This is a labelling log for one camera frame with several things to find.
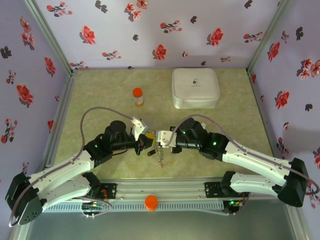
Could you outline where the large metal keyring with rings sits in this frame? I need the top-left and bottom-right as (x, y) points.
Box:
(153, 141), (167, 169)

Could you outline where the orange capped supplement bottle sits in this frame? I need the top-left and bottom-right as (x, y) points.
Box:
(132, 87), (145, 108)

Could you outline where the white medicine bag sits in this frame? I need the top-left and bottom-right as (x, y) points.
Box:
(171, 67), (221, 110)

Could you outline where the orange round cap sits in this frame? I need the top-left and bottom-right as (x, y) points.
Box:
(144, 194), (159, 213)

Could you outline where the grey metal panel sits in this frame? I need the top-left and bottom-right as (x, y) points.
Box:
(9, 199), (311, 240)

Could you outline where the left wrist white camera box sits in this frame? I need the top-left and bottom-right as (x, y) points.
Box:
(130, 116), (150, 141)

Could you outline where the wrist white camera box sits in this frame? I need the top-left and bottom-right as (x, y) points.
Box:
(130, 116), (150, 141)
(155, 129), (179, 149)

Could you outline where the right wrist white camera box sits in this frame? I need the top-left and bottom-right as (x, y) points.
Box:
(155, 129), (179, 149)

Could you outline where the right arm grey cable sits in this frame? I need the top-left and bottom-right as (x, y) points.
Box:
(166, 114), (320, 216)

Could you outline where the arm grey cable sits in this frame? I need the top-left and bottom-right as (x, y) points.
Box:
(166, 114), (320, 216)
(8, 106), (137, 228)

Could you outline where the left arm grey cable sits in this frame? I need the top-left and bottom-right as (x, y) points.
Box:
(8, 106), (137, 228)

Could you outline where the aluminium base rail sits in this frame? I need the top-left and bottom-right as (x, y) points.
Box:
(23, 176), (300, 202)

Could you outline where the aluminium side rail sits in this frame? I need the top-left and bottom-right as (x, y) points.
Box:
(39, 69), (79, 177)
(246, 69), (293, 180)

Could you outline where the grey slotted cable duct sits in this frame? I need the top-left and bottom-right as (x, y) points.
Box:
(33, 201), (225, 213)

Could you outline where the aluminium corner post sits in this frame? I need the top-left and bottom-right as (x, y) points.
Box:
(23, 0), (79, 76)
(246, 0), (293, 76)

